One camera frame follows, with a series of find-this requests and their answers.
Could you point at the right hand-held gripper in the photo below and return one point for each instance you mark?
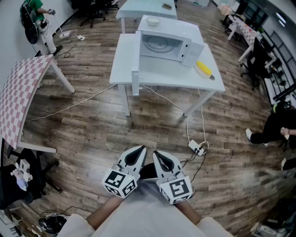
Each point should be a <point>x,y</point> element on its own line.
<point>176,189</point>

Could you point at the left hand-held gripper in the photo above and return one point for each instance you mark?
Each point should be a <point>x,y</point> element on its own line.
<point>115,181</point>

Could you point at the white microwave door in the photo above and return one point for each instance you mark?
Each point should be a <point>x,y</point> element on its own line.
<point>136,69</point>

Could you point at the person's left forearm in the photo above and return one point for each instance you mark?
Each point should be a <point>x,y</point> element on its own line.
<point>104,213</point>

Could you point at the person's right forearm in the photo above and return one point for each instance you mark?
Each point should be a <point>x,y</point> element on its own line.
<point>189,214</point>

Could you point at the glass microwave turntable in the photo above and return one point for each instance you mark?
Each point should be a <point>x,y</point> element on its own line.
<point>159,43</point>

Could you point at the white microwave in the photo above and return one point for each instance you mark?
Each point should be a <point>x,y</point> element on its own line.
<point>171,27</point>

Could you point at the person's black trousers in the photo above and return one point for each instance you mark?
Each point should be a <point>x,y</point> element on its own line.
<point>149,171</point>

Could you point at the white power strip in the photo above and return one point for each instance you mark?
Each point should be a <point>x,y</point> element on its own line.
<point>194,146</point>

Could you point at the person's white shirt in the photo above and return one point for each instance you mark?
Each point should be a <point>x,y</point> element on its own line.
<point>148,215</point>

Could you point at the black bin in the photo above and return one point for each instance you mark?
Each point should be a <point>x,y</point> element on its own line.
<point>53,224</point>

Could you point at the yellow corn cob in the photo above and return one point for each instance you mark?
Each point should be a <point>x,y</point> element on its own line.
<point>203,68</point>

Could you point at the white gripper device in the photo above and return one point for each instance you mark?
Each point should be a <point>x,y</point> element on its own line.
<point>23,166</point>

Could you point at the pink checkered table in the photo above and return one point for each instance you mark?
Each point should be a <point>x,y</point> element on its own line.
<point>16,99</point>

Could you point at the white power adapter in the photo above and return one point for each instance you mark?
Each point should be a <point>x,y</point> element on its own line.
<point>81,37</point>

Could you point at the white bowl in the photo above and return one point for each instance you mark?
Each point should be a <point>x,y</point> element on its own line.
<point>153,21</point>

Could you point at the white floor stand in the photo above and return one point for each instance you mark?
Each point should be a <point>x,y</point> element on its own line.
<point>64,35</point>

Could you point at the white table with patterned cloth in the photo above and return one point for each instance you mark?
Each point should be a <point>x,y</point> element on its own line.
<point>247,32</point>

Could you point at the small dish with food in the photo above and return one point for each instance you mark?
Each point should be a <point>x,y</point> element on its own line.
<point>167,6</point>

